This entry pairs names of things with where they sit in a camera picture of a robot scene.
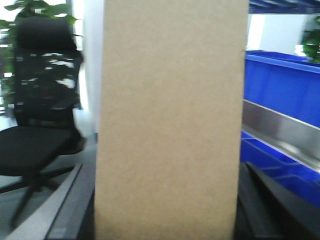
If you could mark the green plant right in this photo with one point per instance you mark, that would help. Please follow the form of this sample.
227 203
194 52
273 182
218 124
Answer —
311 41

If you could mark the tall brown cardboard box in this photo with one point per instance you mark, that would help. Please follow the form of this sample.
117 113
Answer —
170 119

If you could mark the blue plastic bin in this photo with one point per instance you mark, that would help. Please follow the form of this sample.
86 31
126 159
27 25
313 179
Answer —
285 83
294 176

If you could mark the blue plastic bin upper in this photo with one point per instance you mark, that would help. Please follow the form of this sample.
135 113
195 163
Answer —
285 83

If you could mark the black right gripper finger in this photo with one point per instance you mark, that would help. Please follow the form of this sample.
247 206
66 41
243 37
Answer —
266 210

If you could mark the stainless steel shelf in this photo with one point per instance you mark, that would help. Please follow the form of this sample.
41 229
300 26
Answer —
293 137

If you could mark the green leafy plant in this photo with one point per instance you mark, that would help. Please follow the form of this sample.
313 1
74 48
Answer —
10 65

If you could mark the black mesh office chair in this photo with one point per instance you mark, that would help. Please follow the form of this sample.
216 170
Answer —
29 147

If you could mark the blue plastic bin lower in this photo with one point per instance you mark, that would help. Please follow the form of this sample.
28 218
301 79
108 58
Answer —
294 176

